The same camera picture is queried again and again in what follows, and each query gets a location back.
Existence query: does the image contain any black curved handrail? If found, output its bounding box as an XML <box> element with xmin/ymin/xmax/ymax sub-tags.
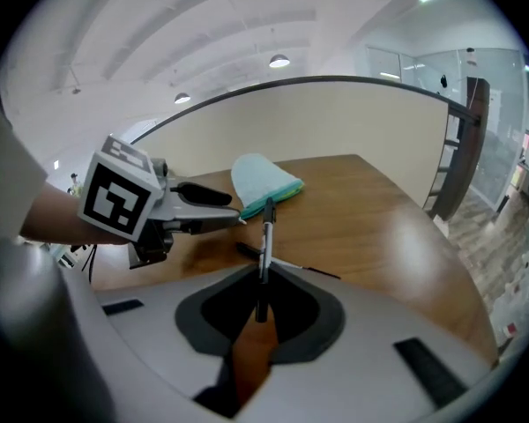
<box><xmin>130</xmin><ymin>74</ymin><xmax>481</xmax><ymax>145</ymax></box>

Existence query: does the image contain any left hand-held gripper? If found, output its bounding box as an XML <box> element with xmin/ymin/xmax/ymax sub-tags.
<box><xmin>77</xmin><ymin>133</ymin><xmax>242</xmax><ymax>271</ymax></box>

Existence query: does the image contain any light teal pencil pouch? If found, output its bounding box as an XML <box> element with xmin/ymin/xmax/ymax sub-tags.
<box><xmin>230</xmin><ymin>152</ymin><xmax>306</xmax><ymax>224</ymax></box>

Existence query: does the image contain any person's left forearm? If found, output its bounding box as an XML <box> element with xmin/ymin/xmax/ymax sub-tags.
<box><xmin>19</xmin><ymin>182</ymin><xmax>130</xmax><ymax>247</ymax></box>

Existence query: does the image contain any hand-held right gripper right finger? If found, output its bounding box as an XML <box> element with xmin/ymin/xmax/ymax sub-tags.
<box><xmin>246</xmin><ymin>264</ymin><xmax>498</xmax><ymax>419</ymax></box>

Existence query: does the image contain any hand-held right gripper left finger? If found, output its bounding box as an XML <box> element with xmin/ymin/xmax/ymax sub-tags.
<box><xmin>94</xmin><ymin>264</ymin><xmax>262</xmax><ymax>419</ymax></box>

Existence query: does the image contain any dark brown wooden post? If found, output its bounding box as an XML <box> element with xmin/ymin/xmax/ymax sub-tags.
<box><xmin>430</xmin><ymin>76</ymin><xmax>491</xmax><ymax>222</ymax></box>

